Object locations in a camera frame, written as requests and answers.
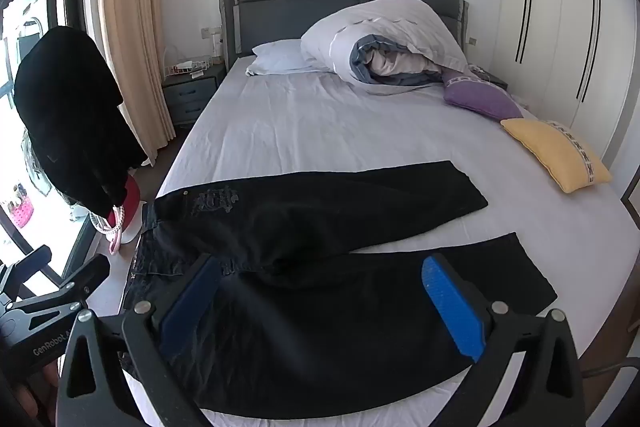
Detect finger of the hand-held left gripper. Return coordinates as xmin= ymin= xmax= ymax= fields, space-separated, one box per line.
xmin=10 ymin=253 xmax=111 ymax=314
xmin=0 ymin=245 xmax=54 ymax=280

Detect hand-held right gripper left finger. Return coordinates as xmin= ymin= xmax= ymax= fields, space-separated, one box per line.
xmin=54 ymin=253 xmax=224 ymax=427

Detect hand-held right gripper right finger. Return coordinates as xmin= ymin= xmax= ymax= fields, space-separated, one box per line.
xmin=421 ymin=253 xmax=587 ymax=427

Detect black pants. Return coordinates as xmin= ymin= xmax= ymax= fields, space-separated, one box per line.
xmin=120 ymin=160 xmax=559 ymax=425

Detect person's left hand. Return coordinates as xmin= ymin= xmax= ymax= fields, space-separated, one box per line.
xmin=12 ymin=359 xmax=63 ymax=427

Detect pink dotted bag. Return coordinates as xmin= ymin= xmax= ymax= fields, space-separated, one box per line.
xmin=7 ymin=194 xmax=39 ymax=231

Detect black hanging garment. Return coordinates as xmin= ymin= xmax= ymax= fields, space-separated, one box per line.
xmin=14 ymin=26 xmax=149 ymax=219

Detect yellow cushion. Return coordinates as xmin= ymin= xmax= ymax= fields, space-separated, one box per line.
xmin=501 ymin=118 xmax=614 ymax=194

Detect dark grey nightstand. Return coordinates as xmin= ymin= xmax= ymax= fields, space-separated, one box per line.
xmin=470 ymin=64 xmax=509 ymax=91
xmin=161 ymin=64 xmax=228 ymax=131

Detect purple cushion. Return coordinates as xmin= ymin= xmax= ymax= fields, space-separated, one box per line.
xmin=442 ymin=68 xmax=524 ymax=122

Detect grey bed with white sheet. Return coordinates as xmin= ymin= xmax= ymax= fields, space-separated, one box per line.
xmin=117 ymin=0 xmax=640 ymax=427

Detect beige curtain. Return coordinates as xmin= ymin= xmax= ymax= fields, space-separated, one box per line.
xmin=95 ymin=0 xmax=177 ymax=166

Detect white pillow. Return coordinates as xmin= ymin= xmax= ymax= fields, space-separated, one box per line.
xmin=245 ymin=39 xmax=328 ymax=76

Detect white and grey duvet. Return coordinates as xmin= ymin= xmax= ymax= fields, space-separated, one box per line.
xmin=300 ymin=0 xmax=468 ymax=95

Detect white wardrobe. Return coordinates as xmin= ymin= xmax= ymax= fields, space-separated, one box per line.
xmin=492 ymin=0 xmax=640 ymax=188

